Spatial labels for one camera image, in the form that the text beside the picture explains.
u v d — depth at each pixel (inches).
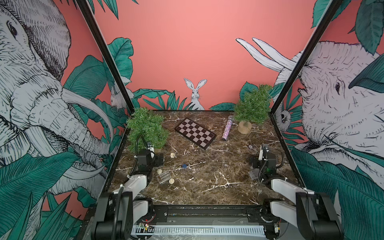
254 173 33.8
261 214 28.9
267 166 27.1
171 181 32.7
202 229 30.7
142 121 29.5
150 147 30.8
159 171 34.6
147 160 26.6
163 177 33.8
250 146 39.7
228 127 42.3
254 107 35.0
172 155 36.6
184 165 35.4
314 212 33.2
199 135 40.4
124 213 16.3
